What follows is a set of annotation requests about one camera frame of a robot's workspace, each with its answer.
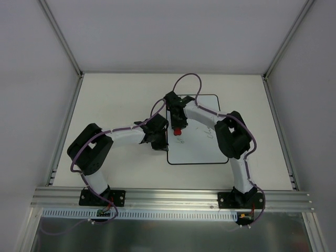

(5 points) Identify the right aluminium table edge rail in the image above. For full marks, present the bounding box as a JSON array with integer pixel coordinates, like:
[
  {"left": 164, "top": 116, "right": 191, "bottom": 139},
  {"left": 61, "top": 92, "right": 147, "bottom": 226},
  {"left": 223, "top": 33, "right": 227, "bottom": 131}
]
[{"left": 262, "top": 76, "right": 300, "bottom": 191}]

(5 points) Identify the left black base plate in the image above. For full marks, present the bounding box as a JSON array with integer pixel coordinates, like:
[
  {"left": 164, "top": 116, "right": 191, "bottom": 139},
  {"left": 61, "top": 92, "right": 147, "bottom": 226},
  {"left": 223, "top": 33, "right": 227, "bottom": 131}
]
[{"left": 79, "top": 188, "right": 126, "bottom": 207}]

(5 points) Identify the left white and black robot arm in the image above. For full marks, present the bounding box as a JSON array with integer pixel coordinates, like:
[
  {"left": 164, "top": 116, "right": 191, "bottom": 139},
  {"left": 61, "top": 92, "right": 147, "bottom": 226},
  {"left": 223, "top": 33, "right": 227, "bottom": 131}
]
[{"left": 67, "top": 114, "right": 169, "bottom": 207}]

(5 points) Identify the white slotted cable duct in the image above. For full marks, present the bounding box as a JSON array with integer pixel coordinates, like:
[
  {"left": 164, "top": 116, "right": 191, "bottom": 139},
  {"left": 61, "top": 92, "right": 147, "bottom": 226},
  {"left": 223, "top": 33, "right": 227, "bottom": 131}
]
[{"left": 41, "top": 208, "right": 238, "bottom": 222}]

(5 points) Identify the white whiteboard with black rim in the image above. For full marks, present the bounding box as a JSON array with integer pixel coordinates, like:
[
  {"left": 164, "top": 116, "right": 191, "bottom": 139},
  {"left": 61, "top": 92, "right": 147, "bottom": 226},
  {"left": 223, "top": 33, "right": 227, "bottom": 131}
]
[{"left": 165, "top": 94, "right": 229, "bottom": 166}]

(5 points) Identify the aluminium frame post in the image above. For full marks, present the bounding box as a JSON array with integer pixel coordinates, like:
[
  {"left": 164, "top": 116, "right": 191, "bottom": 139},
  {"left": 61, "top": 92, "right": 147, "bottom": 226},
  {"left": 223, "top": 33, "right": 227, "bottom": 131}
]
[
  {"left": 263, "top": 0, "right": 316, "bottom": 80},
  {"left": 37, "top": 0, "right": 83, "bottom": 78}
]

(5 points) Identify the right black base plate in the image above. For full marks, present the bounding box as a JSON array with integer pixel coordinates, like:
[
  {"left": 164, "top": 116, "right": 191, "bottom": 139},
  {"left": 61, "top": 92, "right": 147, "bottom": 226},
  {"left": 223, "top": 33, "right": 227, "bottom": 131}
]
[{"left": 217, "top": 191, "right": 265, "bottom": 209}]

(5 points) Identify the left aluminium frame post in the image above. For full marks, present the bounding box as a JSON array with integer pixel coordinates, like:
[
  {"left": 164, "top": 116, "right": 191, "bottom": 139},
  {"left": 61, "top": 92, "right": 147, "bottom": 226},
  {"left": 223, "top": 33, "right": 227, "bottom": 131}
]
[{"left": 37, "top": 0, "right": 83, "bottom": 78}]

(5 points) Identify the right aluminium frame post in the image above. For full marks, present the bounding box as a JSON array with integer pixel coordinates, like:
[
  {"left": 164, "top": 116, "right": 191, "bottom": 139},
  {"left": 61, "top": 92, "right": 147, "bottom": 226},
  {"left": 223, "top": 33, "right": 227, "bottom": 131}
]
[{"left": 263, "top": 0, "right": 316, "bottom": 80}]

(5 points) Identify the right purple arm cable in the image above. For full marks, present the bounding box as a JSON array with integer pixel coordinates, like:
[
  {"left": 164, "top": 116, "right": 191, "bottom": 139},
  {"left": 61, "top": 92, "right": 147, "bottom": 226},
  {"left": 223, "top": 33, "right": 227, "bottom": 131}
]
[{"left": 173, "top": 73, "right": 266, "bottom": 229}]

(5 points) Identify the aluminium table edge rail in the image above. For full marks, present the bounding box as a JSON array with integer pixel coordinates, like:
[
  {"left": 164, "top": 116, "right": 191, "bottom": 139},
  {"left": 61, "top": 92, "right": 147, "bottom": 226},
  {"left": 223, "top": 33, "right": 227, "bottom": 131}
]
[
  {"left": 43, "top": 73, "right": 85, "bottom": 186},
  {"left": 262, "top": 76, "right": 300, "bottom": 191}
]

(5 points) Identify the red and black whiteboard eraser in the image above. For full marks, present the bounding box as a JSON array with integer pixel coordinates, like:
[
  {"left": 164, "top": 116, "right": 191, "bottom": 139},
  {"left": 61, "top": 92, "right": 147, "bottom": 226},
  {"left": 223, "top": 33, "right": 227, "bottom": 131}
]
[{"left": 173, "top": 128, "right": 182, "bottom": 136}]

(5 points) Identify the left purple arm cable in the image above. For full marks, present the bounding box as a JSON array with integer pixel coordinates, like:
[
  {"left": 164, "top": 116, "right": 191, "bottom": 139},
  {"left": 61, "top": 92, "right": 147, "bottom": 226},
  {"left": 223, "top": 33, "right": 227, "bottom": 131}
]
[{"left": 39, "top": 99, "right": 166, "bottom": 236}]

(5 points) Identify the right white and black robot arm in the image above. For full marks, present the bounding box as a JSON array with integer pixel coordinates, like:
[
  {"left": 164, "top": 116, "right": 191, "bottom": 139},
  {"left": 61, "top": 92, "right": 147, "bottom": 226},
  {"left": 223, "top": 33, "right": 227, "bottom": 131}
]
[{"left": 164, "top": 91, "right": 257, "bottom": 208}]

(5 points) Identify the left aluminium table edge rail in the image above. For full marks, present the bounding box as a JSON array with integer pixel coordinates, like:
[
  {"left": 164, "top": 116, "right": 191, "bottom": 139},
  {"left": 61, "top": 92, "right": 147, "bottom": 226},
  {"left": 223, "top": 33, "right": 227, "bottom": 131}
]
[{"left": 43, "top": 73, "right": 85, "bottom": 186}]

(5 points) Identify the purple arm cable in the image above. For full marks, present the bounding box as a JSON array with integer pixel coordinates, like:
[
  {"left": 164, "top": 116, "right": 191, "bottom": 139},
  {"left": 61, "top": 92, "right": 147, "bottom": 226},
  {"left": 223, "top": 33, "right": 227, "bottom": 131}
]
[
  {"left": 39, "top": 99, "right": 166, "bottom": 236},
  {"left": 173, "top": 73, "right": 266, "bottom": 229}
]

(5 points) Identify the aluminium mounting rail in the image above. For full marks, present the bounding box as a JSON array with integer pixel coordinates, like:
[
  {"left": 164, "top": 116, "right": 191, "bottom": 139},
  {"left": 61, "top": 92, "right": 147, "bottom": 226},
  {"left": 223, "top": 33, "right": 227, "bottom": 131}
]
[{"left": 30, "top": 186, "right": 315, "bottom": 212}]

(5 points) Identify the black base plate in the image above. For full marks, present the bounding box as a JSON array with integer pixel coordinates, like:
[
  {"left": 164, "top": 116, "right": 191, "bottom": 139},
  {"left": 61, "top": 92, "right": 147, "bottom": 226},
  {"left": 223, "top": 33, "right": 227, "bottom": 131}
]
[
  {"left": 79, "top": 188, "right": 126, "bottom": 207},
  {"left": 217, "top": 191, "right": 265, "bottom": 209}
]

